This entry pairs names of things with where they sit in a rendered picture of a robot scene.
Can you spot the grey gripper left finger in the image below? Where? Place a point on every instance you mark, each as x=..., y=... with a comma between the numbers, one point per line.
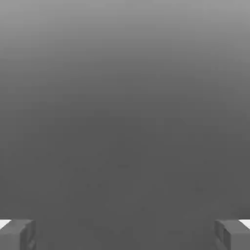
x=13, y=237

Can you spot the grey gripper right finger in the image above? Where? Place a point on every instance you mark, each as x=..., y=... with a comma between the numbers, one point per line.
x=236, y=237

